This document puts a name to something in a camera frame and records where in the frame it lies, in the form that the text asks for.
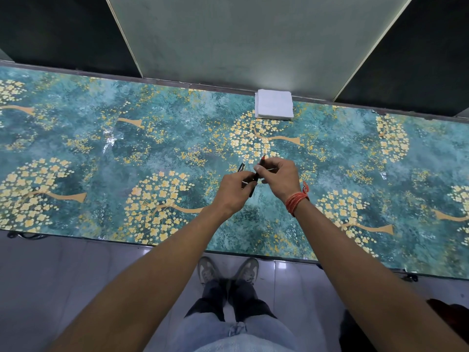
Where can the person's right hand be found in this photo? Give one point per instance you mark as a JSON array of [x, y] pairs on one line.
[[284, 181]]

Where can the person's left hand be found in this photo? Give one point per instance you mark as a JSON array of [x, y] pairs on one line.
[[229, 196]]

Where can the person's right thumb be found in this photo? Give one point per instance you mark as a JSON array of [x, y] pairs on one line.
[[261, 171]]

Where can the person's left thumb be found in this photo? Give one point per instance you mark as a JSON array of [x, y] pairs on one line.
[[248, 175]]

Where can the black pen cap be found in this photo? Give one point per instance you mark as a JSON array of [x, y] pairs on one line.
[[241, 167]]

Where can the thin silver pen refill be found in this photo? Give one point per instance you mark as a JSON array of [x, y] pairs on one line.
[[273, 169]]

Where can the black pen with red end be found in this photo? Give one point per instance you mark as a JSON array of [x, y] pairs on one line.
[[252, 189]]

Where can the person's left forearm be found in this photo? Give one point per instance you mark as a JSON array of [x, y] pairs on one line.
[[146, 282]]

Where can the person's right forearm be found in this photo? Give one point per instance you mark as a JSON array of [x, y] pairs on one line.
[[370, 285]]

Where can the red thread wristband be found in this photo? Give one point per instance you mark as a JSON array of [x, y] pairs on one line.
[[296, 200]]

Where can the stack of white napkins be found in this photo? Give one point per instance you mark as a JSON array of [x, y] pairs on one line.
[[274, 104]]

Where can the person's right grey shoe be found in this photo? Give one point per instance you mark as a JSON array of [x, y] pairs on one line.
[[247, 270]]

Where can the person's grey shoe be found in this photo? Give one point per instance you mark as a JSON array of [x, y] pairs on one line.
[[207, 270], [247, 270]]

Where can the person's left grey shoe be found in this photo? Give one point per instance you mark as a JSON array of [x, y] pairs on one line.
[[207, 270]]

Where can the teal floral table cover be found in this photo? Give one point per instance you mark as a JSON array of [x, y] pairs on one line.
[[110, 172]]

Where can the black table clamp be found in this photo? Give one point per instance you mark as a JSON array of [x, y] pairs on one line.
[[25, 235], [409, 277]]

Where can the black bag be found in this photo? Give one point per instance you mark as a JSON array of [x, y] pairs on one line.
[[366, 333]]

